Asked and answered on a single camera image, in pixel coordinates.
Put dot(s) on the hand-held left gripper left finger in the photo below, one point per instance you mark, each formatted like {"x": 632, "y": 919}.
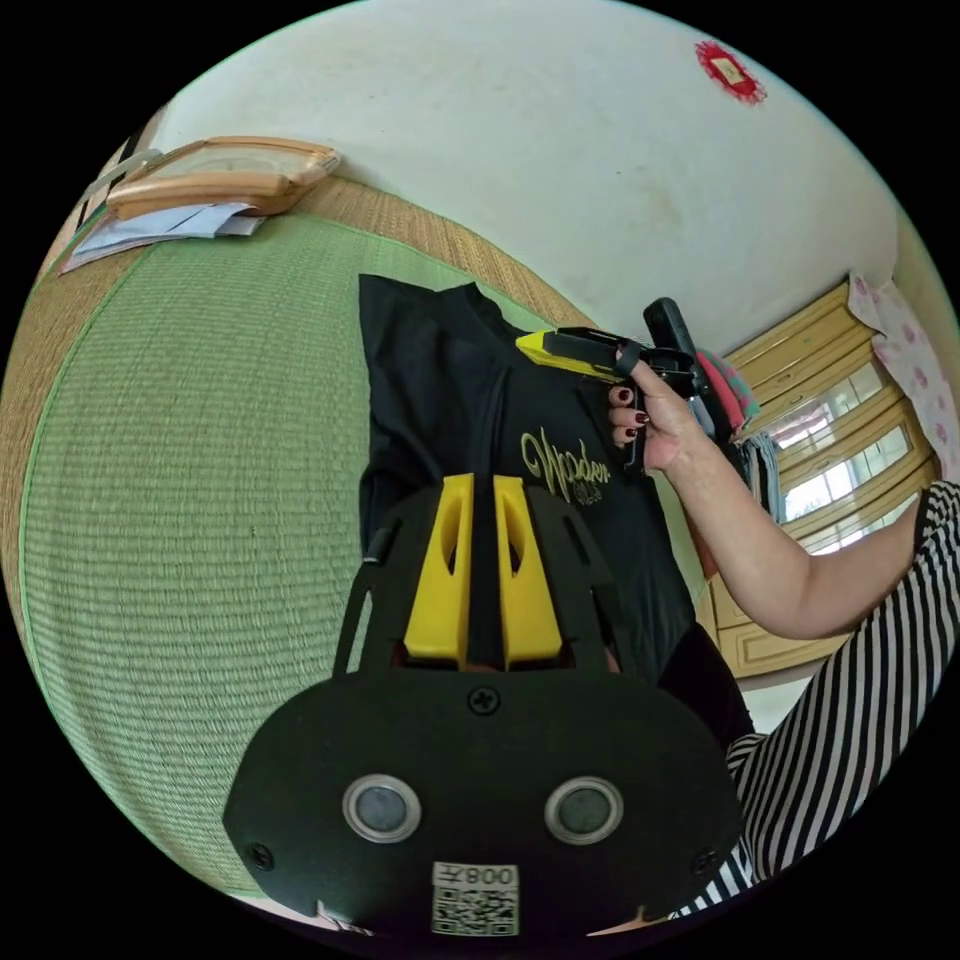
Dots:
{"x": 439, "y": 585}

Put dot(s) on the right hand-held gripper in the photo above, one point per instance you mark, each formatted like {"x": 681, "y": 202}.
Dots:
{"x": 592, "y": 346}

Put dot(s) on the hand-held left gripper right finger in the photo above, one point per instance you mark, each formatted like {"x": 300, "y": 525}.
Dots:
{"x": 529, "y": 600}

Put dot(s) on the person's right forearm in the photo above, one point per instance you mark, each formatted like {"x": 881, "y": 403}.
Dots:
{"x": 757, "y": 547}

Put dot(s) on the person's right hand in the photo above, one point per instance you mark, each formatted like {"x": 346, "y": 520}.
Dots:
{"x": 664, "y": 424}

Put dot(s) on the black shirt with a print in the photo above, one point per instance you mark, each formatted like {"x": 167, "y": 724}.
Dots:
{"x": 450, "y": 390}

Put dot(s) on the pile of clothes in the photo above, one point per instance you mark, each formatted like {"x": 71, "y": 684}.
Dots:
{"x": 739, "y": 405}

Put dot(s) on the yellow wooden cupboard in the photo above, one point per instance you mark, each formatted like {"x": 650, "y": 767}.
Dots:
{"x": 757, "y": 649}

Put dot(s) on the bed with green woven mat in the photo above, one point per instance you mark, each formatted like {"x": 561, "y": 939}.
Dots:
{"x": 187, "y": 487}

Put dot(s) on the person's body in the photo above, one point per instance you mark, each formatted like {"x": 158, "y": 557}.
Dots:
{"x": 855, "y": 720}

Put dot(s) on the orange framed clock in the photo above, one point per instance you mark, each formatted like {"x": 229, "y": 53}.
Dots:
{"x": 217, "y": 176}

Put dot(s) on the pink floral curtain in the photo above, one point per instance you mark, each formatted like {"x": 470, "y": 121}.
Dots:
{"x": 911, "y": 360}

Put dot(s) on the stack of papers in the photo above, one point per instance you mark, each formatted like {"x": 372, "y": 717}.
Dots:
{"x": 161, "y": 226}

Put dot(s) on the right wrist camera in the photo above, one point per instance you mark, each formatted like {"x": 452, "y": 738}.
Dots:
{"x": 670, "y": 326}

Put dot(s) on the window with yellow wooden frame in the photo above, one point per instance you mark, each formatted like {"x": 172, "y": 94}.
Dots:
{"x": 840, "y": 457}

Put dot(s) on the red wall ornament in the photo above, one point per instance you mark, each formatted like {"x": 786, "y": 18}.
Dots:
{"x": 729, "y": 71}

